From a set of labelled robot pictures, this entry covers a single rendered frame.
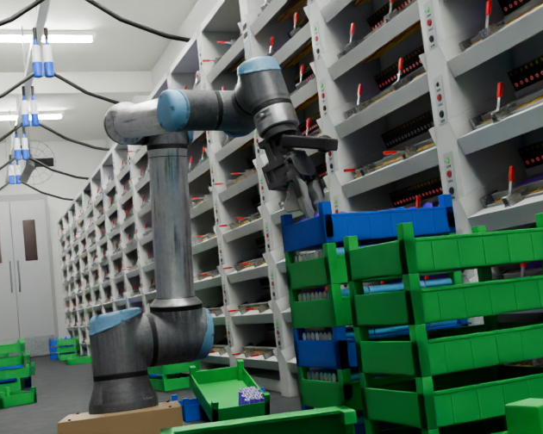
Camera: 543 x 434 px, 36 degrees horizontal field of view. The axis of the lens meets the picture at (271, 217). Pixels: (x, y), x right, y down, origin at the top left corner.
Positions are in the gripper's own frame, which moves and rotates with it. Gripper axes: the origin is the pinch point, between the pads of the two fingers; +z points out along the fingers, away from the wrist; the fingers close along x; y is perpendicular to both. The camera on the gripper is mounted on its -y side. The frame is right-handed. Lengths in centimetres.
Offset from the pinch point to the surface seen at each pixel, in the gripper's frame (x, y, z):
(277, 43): -137, 74, -112
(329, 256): 8.0, -4.3, 10.5
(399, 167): -68, 11, -20
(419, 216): -10.4, -16.1, 7.1
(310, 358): 2.1, 11.5, 26.6
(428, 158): -59, -2, -17
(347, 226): 4.1, -8.0, 5.8
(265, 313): -138, 124, -11
